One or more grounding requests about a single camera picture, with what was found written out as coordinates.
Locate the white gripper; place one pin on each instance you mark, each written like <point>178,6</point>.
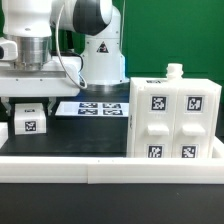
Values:
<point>51,81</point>

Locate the white cabinet top block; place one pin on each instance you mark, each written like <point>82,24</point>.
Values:
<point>29,118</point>

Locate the white cabinet door panel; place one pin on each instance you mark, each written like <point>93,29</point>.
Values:
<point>193,123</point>
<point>155,122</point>

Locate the white cabinet box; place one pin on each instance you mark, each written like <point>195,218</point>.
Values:
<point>174,79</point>

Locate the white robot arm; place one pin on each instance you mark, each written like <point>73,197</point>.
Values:
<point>55,48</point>

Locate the white marker sheet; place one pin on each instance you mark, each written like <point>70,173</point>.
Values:
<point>92,109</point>

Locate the white frame border wall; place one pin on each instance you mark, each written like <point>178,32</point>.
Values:
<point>114,170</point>

